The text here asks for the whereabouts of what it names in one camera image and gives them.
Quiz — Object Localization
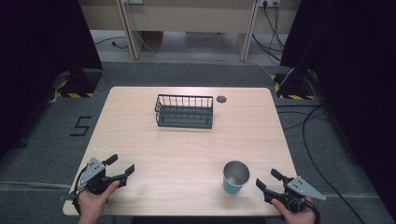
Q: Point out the bundle of black hanging cables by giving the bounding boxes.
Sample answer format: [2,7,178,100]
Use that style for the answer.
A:
[251,0,291,66]

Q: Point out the beige wooden desk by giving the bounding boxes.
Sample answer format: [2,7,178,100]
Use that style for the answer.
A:
[78,0,303,62]

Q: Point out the black curtain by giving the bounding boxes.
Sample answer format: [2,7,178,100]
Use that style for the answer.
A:
[0,0,104,158]
[279,0,396,217]

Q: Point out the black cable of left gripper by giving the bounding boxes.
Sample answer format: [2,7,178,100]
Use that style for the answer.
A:
[72,164,91,217]

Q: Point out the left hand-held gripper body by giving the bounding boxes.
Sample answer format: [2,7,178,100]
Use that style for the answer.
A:
[80,157,129,196]

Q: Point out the black stand base striped tape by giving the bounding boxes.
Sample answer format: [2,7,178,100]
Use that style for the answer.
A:
[52,68,104,99]
[270,66,319,101]

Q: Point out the blue cup with metal inside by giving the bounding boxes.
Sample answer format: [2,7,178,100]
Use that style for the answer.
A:
[222,160,251,196]

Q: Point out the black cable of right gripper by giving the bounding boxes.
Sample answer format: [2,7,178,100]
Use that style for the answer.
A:
[287,197,322,224]

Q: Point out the person's right hand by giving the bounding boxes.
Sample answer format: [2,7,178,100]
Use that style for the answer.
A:
[270,196,318,224]

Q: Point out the long black floor cable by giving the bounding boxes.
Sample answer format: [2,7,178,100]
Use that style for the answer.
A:
[301,104,366,224]

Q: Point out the black wire basket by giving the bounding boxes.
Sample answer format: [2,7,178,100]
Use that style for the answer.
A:
[154,93,215,130]

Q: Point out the short black floor cable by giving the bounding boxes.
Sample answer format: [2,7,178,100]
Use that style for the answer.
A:
[93,35,130,50]

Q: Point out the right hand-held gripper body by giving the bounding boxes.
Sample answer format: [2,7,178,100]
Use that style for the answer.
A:
[263,175,328,215]

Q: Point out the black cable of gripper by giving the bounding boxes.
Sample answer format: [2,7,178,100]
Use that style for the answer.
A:
[72,164,91,217]
[287,197,322,224]

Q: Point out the person's left hand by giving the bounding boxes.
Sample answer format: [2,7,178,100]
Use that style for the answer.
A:
[77,180,121,219]

